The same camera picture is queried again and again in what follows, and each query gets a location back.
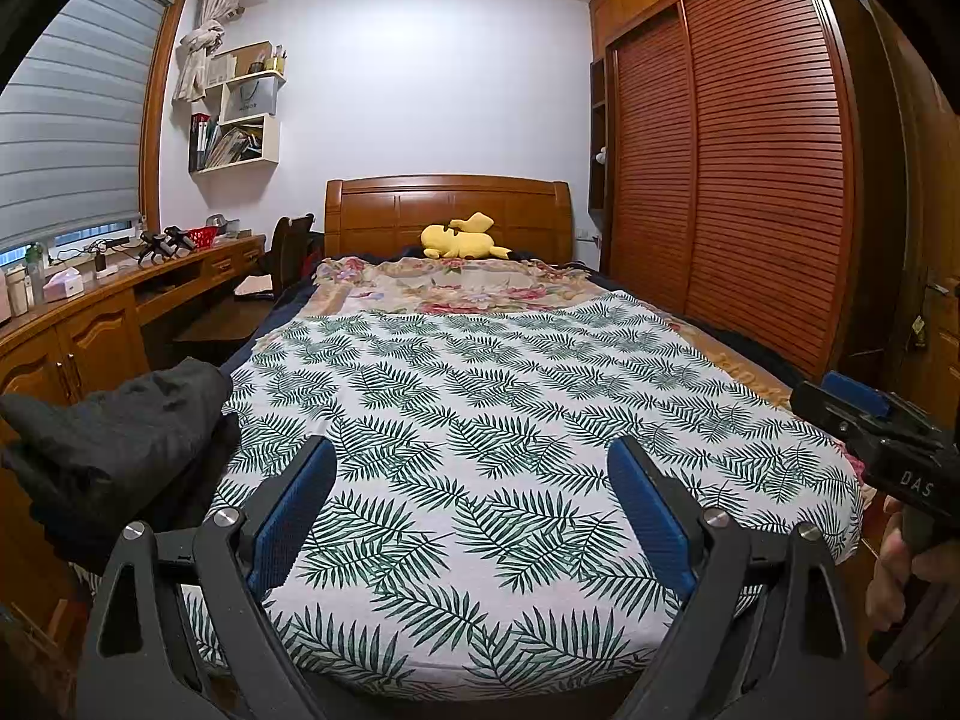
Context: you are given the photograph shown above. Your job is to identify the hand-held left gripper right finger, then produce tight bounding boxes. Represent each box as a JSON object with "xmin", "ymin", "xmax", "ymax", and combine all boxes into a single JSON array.
[{"xmin": 606, "ymin": 436, "xmax": 871, "ymax": 720}]

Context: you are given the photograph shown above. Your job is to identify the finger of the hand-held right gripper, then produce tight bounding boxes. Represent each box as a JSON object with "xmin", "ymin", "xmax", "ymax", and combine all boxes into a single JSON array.
[
  {"xmin": 791, "ymin": 381, "xmax": 875, "ymax": 458},
  {"xmin": 821, "ymin": 371, "xmax": 942, "ymax": 432}
]

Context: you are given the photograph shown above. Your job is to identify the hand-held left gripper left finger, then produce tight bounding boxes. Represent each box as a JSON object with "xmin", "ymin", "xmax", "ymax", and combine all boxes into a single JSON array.
[{"xmin": 79, "ymin": 435, "xmax": 338, "ymax": 720}]

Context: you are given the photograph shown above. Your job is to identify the black jacket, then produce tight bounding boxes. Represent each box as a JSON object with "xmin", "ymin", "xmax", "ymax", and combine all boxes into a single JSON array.
[{"xmin": 0, "ymin": 358, "xmax": 233, "ymax": 533}]

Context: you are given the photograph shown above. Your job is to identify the person's right hand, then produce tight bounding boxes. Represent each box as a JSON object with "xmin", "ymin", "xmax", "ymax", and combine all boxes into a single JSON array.
[{"xmin": 864, "ymin": 499, "xmax": 935, "ymax": 635}]

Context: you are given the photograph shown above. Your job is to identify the black folded garment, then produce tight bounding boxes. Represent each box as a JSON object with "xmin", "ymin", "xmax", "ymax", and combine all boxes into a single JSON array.
[{"xmin": 30, "ymin": 412, "xmax": 242, "ymax": 575}]

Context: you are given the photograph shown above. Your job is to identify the bed with leaf-print cover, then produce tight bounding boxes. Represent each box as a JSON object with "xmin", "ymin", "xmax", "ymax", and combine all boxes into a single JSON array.
[{"xmin": 180, "ymin": 291, "xmax": 867, "ymax": 702}]

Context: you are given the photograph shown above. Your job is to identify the wooden door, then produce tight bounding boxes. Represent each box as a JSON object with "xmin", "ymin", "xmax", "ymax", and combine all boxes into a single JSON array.
[{"xmin": 825, "ymin": 0, "xmax": 960, "ymax": 421}]

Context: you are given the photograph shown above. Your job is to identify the wooden louvered wardrobe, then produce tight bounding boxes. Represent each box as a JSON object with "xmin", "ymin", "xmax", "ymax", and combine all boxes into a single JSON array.
[{"xmin": 589, "ymin": 0, "xmax": 863, "ymax": 383}]

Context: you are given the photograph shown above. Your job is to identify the wooden desk cabinet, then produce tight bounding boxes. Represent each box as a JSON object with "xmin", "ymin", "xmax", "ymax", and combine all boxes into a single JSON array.
[{"xmin": 0, "ymin": 234, "xmax": 269, "ymax": 466}]

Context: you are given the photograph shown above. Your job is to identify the dark wooden chair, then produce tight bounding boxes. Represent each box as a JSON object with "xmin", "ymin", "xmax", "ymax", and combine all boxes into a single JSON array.
[{"xmin": 259, "ymin": 214, "xmax": 316, "ymax": 293}]

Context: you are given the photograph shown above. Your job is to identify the floral blanket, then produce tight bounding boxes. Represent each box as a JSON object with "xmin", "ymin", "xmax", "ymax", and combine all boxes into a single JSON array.
[{"xmin": 311, "ymin": 255, "xmax": 875, "ymax": 511}]

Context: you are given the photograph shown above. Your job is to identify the black tripod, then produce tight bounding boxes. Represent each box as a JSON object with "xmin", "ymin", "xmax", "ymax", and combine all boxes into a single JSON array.
[{"xmin": 139, "ymin": 225, "xmax": 192, "ymax": 265}]

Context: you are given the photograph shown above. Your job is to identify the wooden headboard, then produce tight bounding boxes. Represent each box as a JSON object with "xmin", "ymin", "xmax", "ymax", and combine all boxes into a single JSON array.
[{"xmin": 324, "ymin": 176, "xmax": 575, "ymax": 267}]

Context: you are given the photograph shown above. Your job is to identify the yellow plush toy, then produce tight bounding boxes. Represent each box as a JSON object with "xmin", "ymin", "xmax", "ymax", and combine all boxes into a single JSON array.
[{"xmin": 420, "ymin": 211, "xmax": 512, "ymax": 261}]

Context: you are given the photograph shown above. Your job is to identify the green cap bottle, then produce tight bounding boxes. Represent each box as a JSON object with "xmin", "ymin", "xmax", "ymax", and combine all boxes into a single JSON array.
[{"xmin": 25, "ymin": 242, "xmax": 47, "ymax": 305}]

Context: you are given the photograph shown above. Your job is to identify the stack of books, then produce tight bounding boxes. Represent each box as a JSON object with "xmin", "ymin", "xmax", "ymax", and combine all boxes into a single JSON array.
[{"xmin": 202, "ymin": 124, "xmax": 263, "ymax": 166}]

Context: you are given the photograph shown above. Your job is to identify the grey paper bag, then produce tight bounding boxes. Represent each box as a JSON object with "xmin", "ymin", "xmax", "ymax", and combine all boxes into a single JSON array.
[{"xmin": 223, "ymin": 75, "xmax": 277, "ymax": 121}]

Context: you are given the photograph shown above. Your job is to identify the grey window blind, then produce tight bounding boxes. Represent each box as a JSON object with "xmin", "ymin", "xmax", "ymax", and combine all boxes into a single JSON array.
[{"xmin": 0, "ymin": 0, "xmax": 170, "ymax": 252}]

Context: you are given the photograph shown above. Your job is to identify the tied beige curtain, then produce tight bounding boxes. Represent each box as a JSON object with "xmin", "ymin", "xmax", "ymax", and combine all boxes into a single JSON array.
[{"xmin": 172, "ymin": 0, "xmax": 245, "ymax": 102}]

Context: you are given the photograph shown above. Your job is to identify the white wall shelf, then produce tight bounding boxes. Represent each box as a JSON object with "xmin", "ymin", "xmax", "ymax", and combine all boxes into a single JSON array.
[{"xmin": 187, "ymin": 41, "xmax": 287, "ymax": 175}]

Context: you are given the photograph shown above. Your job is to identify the wooden window frame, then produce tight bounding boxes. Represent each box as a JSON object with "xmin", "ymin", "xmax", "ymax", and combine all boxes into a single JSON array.
[{"xmin": 0, "ymin": 0, "xmax": 188, "ymax": 271}]

